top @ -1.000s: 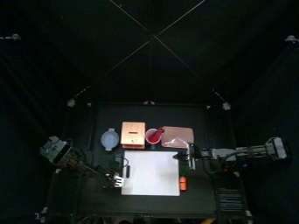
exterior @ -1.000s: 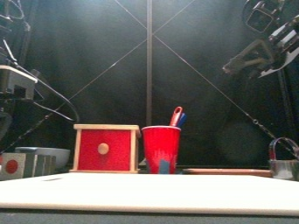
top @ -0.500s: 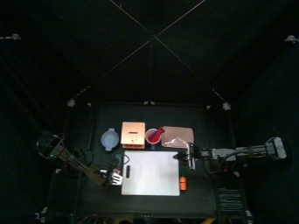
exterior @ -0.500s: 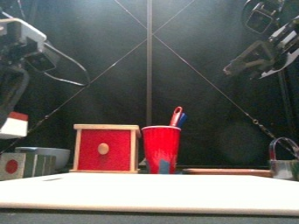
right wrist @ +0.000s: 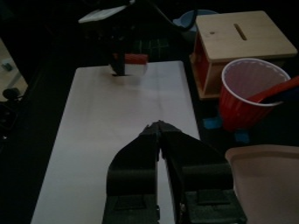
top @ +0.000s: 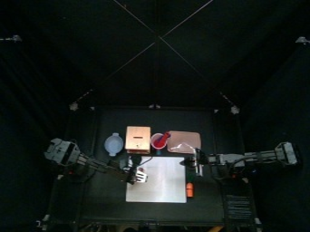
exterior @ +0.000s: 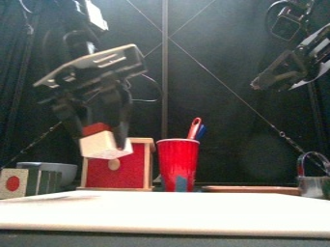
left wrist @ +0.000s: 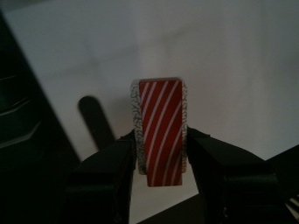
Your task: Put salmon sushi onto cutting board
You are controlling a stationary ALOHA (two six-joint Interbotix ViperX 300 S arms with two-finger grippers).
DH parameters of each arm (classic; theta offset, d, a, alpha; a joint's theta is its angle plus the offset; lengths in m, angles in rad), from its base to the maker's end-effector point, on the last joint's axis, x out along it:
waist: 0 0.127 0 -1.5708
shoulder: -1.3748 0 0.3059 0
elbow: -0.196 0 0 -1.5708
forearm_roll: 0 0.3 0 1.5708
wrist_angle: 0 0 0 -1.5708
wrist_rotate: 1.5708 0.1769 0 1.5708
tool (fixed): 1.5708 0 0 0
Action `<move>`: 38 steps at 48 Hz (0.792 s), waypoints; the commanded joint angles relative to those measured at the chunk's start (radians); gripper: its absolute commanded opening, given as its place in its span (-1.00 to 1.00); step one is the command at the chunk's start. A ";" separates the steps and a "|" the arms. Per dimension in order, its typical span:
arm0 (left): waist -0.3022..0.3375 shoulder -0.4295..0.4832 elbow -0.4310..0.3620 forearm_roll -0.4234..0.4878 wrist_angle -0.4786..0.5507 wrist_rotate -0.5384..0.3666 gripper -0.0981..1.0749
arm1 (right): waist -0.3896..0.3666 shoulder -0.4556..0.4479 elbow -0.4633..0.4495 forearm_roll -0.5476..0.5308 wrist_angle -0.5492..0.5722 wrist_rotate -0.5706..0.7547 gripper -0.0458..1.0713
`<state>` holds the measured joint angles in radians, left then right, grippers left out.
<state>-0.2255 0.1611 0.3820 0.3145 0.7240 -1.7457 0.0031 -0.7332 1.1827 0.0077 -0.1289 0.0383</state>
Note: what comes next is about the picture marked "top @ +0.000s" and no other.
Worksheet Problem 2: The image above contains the white cutting board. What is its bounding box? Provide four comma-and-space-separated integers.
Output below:
125, 155, 189, 204

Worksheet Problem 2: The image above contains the orange salmon sushi toy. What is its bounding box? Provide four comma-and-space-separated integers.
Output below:
186, 181, 195, 198

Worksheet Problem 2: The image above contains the pink translucent plastic container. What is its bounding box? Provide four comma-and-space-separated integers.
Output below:
166, 130, 202, 154

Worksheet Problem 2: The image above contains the red toy spatula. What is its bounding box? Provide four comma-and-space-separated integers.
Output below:
157, 130, 173, 148

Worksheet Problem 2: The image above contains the red cup white inside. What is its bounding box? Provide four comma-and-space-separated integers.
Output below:
149, 132, 169, 150

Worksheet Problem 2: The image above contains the light blue bowl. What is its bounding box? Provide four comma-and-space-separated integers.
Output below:
103, 132, 125, 158

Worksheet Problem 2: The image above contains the wooden box with slot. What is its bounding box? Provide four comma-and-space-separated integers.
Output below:
123, 125, 153, 155

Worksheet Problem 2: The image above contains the white printed table label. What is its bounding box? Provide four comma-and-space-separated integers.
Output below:
225, 194, 254, 225

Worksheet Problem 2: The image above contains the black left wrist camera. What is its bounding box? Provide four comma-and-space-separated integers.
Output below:
127, 154, 145, 168

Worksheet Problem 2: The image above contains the thin white brace cord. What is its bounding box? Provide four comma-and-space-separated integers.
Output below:
111, 0, 238, 108
74, 0, 214, 105

